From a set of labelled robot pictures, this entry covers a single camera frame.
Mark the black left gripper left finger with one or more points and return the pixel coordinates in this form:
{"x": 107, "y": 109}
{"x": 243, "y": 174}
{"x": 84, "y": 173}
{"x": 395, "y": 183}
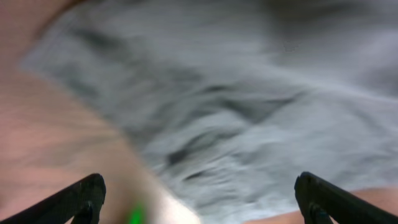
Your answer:
{"x": 80, "y": 202}

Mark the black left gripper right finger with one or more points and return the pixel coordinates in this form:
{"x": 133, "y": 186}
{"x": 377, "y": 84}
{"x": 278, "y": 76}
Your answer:
{"x": 321, "y": 202}

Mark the grey shorts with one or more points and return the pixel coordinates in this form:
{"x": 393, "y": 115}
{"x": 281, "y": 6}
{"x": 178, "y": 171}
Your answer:
{"x": 228, "y": 101}

